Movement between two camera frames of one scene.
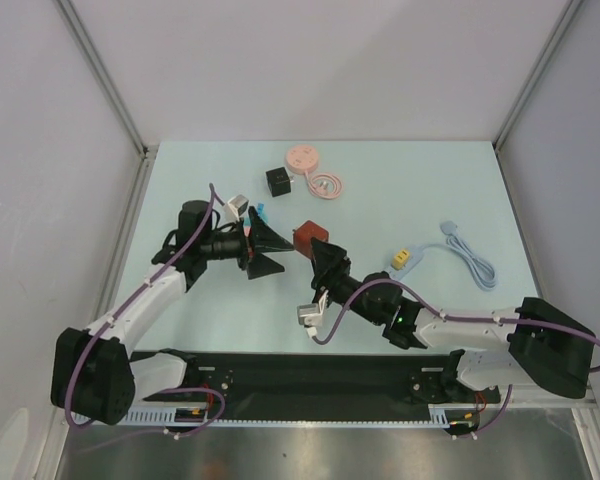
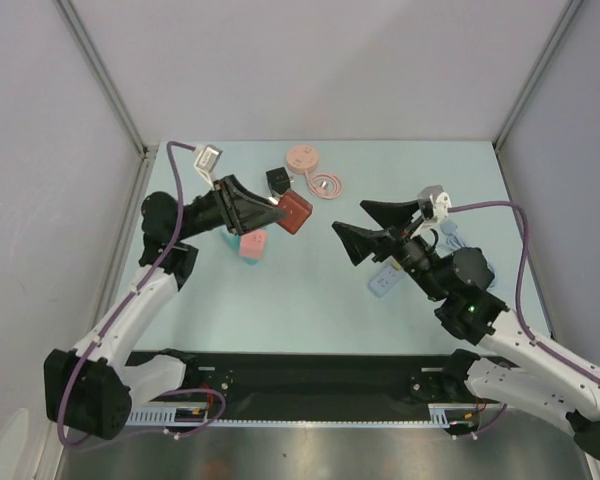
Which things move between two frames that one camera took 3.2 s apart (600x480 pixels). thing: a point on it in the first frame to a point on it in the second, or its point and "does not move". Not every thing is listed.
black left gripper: [264, 240] to [242, 215]
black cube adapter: [278, 181] does not move
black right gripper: [331, 276] to [390, 240]
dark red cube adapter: [303, 235] to [298, 210]
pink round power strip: [302, 159] does not move
